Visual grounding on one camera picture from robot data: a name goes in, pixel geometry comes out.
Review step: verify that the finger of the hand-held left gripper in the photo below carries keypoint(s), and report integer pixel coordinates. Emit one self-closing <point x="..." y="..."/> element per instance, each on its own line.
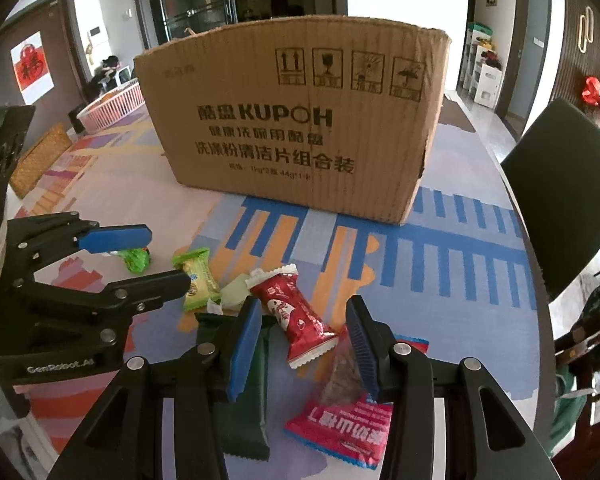
<point x="115" y="237"/>
<point x="155" y="285"/>

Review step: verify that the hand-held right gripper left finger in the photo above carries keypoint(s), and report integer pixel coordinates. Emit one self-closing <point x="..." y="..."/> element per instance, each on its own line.
<point x="245" y="355"/>

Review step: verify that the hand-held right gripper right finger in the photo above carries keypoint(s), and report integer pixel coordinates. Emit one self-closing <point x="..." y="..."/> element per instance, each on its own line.
<point x="362" y="355"/>

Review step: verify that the green lollipop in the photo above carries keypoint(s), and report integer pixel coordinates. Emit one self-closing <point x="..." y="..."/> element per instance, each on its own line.
<point x="137" y="261"/>

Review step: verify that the yellow green snack packet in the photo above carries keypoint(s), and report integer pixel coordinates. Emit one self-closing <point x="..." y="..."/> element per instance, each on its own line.
<point x="197" y="280"/>

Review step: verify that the red and white snack packet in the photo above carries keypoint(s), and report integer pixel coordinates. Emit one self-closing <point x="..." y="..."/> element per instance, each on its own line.
<point x="300" y="325"/>

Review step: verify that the light green snack packet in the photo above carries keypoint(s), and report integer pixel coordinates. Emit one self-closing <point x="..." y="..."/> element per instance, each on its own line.
<point x="235" y="292"/>

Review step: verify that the dark green snack packet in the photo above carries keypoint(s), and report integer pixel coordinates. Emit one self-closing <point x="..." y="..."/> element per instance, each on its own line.
<point x="252" y="425"/>

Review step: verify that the red nut packet clear window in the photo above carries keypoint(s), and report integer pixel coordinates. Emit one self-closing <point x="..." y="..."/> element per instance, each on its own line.
<point x="340" y="430"/>

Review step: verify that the brown cardboard box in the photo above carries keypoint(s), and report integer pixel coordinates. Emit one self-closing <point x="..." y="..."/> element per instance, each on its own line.
<point x="290" y="135"/>

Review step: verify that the woven rattan tissue box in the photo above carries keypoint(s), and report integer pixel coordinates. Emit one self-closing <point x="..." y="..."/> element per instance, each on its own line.
<point x="40" y="160"/>

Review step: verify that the colourful patterned table mat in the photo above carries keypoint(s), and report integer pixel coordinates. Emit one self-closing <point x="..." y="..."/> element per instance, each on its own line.
<point x="430" y="260"/>

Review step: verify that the small black box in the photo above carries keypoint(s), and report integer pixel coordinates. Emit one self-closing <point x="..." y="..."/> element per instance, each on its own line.
<point x="77" y="117"/>

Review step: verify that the pink plastic basket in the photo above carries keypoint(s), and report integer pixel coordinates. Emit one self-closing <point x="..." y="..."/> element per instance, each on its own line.
<point x="115" y="105"/>

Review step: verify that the dark plush toy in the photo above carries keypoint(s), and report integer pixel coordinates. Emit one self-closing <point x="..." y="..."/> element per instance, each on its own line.
<point x="106" y="66"/>

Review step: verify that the red and white door poster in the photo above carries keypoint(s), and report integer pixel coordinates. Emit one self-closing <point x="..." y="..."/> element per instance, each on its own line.
<point x="32" y="67"/>

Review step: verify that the brown entrance door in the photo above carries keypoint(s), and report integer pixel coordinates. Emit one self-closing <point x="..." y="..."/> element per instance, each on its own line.
<point x="62" y="35"/>

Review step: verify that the teal cloth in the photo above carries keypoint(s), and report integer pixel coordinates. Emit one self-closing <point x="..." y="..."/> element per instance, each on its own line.
<point x="567" y="405"/>

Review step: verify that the wooden chair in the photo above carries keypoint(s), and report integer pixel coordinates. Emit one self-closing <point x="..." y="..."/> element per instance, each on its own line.
<point x="580" y="355"/>

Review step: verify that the dark grey dining chair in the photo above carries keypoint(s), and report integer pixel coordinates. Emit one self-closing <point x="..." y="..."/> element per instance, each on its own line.
<point x="555" y="200"/>

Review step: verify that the black framed glass sliding door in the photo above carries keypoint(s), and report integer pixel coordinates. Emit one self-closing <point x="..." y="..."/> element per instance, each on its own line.
<point x="195" y="0"/>

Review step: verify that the flat cardboard sheet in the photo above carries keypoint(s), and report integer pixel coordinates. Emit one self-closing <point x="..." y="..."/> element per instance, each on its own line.
<point x="452" y="115"/>

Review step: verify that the white toy shelf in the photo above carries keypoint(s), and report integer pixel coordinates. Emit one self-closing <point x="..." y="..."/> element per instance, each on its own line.
<point x="482" y="70"/>

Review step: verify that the grey interior door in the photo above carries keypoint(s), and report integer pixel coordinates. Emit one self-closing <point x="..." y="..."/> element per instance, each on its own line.
<point x="525" y="50"/>

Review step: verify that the dark slatted wall panel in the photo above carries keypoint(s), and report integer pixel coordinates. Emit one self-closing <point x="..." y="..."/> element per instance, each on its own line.
<point x="565" y="70"/>

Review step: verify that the gold loop wall ornament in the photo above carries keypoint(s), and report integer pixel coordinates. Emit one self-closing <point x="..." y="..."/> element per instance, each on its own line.
<point x="586" y="30"/>

